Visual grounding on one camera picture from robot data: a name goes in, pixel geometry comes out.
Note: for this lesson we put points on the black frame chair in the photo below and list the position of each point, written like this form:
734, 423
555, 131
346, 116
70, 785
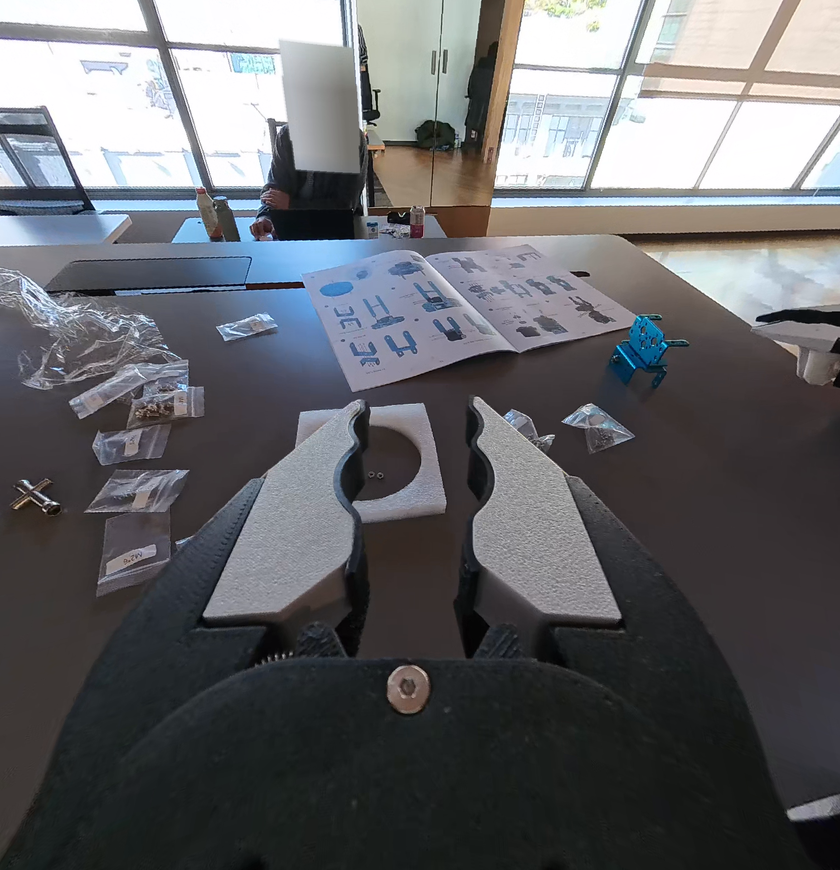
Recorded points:
39, 206

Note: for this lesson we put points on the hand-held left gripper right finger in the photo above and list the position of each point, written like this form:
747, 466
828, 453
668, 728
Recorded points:
535, 537

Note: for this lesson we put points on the dark bottle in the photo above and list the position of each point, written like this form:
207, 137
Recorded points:
226, 221

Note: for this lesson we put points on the blue metal bracket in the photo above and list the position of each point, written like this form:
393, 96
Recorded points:
641, 346

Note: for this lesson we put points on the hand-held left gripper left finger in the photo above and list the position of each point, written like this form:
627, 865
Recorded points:
290, 537

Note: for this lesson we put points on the grey side table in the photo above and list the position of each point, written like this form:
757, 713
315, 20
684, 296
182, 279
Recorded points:
46, 228

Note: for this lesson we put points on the dark desk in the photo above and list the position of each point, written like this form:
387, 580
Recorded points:
664, 510

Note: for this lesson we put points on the open instruction booklet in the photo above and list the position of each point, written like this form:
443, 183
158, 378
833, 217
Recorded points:
501, 333

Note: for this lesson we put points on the puffy clear screw bag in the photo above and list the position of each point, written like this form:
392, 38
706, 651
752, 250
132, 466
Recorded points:
596, 428

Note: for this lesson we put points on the neighbouring desk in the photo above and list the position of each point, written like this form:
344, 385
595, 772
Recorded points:
188, 231

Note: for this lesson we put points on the black laptop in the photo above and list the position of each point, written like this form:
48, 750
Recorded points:
311, 224

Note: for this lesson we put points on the white orange bottle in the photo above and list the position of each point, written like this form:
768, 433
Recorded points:
205, 211

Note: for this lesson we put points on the crumpled clear plastic wrap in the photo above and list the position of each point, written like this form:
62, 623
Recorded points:
73, 326

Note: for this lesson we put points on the flat labelled screw bag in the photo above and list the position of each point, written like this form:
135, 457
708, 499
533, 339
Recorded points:
525, 428

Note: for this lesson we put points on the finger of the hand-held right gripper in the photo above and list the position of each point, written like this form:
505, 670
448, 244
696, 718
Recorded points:
800, 336

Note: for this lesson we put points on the flat clear labelled bag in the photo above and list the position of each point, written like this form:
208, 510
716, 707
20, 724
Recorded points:
134, 554

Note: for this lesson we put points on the green backpack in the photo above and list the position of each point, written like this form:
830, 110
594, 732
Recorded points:
435, 134

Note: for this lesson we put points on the white foam frame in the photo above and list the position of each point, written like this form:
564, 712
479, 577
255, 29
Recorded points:
420, 503

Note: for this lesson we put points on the metal cross wrench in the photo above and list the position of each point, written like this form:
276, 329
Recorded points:
35, 496

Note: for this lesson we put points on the lone clear parts bag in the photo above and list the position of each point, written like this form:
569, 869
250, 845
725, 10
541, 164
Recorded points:
246, 327

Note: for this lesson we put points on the long clear parts bag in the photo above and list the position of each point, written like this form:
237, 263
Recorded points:
107, 394

